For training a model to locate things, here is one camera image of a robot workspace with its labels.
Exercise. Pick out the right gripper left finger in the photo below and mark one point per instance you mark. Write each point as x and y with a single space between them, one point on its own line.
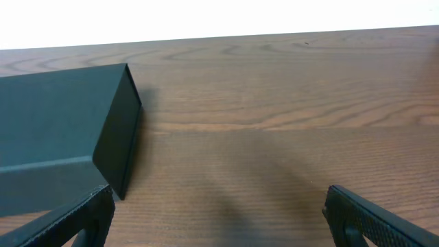
86 220

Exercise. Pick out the dark green box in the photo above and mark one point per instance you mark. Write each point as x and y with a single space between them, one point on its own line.
63 133

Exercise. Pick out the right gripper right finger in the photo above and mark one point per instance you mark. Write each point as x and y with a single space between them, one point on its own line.
355 221

